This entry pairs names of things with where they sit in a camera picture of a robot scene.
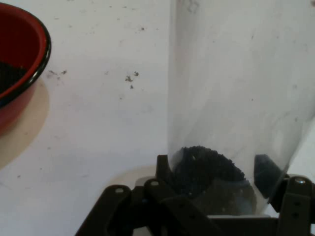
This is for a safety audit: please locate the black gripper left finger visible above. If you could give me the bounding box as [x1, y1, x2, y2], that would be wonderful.
[75, 154, 217, 236]

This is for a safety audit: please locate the red bowl with black rim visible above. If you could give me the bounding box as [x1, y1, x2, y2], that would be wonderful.
[0, 2, 52, 138]

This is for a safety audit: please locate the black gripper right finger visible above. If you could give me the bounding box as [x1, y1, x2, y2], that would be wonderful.
[253, 153, 315, 236]

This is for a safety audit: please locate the black seeds heap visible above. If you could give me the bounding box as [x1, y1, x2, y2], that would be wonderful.
[172, 146, 251, 201]
[0, 61, 28, 94]

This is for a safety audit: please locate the clear plastic cup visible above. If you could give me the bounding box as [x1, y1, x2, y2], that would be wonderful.
[167, 0, 315, 217]

